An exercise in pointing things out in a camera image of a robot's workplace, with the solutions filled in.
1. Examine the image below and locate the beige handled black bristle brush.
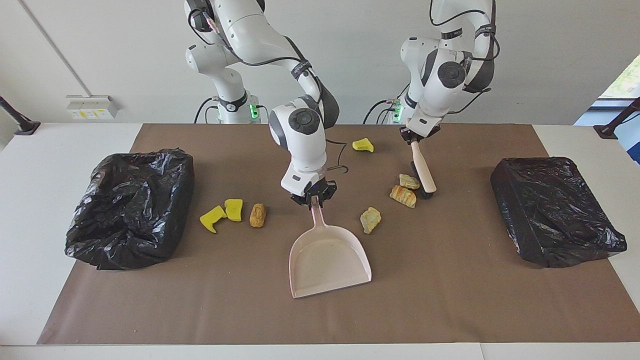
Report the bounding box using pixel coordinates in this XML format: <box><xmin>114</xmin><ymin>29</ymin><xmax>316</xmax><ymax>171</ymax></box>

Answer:
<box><xmin>409</xmin><ymin>141</ymin><xmax>438</xmax><ymax>200</ymax></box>

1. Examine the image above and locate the striped orange toy croissant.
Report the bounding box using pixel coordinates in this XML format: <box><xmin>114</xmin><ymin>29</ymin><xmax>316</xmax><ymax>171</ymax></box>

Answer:
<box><xmin>390</xmin><ymin>185</ymin><xmax>417</xmax><ymax>209</ymax></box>

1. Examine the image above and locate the beige plastic dustpan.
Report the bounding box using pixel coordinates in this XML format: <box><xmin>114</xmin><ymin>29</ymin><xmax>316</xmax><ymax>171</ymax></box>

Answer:
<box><xmin>288</xmin><ymin>196</ymin><xmax>373</xmax><ymax>299</ymax></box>

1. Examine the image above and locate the black bin with smooth bag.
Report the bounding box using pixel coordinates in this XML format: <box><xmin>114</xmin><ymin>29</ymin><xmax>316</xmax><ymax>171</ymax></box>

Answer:
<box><xmin>490</xmin><ymin>157</ymin><xmax>628</xmax><ymax>269</ymax></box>

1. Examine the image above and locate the black bin with crumpled bag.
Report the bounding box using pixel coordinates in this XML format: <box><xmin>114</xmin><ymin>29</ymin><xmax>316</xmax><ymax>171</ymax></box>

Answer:
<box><xmin>65</xmin><ymin>148</ymin><xmax>195</xmax><ymax>271</ymax></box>

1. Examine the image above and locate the brown cork nugget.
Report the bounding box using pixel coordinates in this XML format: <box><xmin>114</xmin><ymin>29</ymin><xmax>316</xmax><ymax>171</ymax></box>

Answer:
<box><xmin>249</xmin><ymin>203</ymin><xmax>267</xmax><ymax>229</ymax></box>

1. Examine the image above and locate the notched yellow sponge piece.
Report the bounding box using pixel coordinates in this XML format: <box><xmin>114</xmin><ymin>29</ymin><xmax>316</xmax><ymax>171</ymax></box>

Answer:
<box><xmin>199</xmin><ymin>205</ymin><xmax>227</xmax><ymax>234</ymax></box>

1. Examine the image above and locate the brown paper table mat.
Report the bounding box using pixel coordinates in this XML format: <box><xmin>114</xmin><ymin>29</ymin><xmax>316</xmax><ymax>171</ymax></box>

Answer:
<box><xmin>37</xmin><ymin>123</ymin><xmax>640</xmax><ymax>346</ymax></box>

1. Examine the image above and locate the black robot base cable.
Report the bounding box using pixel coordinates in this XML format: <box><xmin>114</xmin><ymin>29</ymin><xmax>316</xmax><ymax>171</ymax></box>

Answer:
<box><xmin>194</xmin><ymin>96</ymin><xmax>221</xmax><ymax>125</ymax></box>
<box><xmin>362</xmin><ymin>98</ymin><xmax>401</xmax><ymax>125</ymax></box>

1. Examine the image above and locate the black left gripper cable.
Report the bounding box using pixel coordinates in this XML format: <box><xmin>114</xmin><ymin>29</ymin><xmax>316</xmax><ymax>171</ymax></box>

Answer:
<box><xmin>429</xmin><ymin>0</ymin><xmax>501</xmax><ymax>117</ymax></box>

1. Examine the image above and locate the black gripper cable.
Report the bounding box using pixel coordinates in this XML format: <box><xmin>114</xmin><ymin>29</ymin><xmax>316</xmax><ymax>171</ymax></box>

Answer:
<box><xmin>429</xmin><ymin>0</ymin><xmax>501</xmax><ymax>117</ymax></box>
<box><xmin>188</xmin><ymin>0</ymin><xmax>349</xmax><ymax>177</ymax></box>

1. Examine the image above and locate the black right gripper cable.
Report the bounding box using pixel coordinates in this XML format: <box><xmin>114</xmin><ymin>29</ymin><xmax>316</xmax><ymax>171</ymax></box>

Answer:
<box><xmin>188</xmin><ymin>0</ymin><xmax>349</xmax><ymax>177</ymax></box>

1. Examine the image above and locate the window with dark frame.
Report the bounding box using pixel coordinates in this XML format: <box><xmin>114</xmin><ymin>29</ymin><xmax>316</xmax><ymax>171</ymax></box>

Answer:
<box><xmin>598</xmin><ymin>54</ymin><xmax>640</xmax><ymax>108</ymax></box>

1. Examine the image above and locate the white wall socket box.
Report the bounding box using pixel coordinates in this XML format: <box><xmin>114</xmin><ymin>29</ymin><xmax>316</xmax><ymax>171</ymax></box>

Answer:
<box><xmin>65</xmin><ymin>94</ymin><xmax>120</xmax><ymax>121</ymax></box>

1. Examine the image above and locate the white wall conduit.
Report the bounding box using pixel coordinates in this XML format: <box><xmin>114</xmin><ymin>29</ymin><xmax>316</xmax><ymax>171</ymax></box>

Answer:
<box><xmin>18</xmin><ymin>0</ymin><xmax>92</xmax><ymax>97</ymax></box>

